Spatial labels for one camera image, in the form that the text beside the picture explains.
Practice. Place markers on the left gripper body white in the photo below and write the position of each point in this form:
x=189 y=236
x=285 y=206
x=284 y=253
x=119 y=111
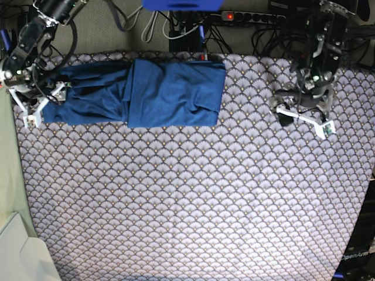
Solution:
x=306 y=107

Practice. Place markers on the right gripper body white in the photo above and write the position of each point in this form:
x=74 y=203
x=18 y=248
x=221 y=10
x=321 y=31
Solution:
x=32 y=116

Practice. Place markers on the blue T-shirt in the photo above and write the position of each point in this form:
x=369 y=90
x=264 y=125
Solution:
x=143 y=94

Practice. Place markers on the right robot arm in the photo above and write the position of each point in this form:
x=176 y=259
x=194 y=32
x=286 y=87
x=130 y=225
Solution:
x=23 y=75

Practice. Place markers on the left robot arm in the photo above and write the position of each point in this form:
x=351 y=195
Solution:
x=324 y=26

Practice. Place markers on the fan-patterned table cloth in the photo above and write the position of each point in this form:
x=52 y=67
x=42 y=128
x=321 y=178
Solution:
x=244 y=200

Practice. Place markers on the white power strip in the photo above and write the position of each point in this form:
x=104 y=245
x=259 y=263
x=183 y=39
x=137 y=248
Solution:
x=246 y=18

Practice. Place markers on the white plastic bin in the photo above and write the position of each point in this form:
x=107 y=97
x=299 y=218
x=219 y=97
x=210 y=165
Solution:
x=24 y=257

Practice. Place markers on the black OpenArm case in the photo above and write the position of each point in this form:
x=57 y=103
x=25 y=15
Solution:
x=357 y=262

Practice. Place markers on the blue box overhead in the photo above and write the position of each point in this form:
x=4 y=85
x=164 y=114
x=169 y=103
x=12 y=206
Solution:
x=182 y=5

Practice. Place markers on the blue handled clamp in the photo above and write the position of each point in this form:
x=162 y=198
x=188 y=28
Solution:
x=8 y=41

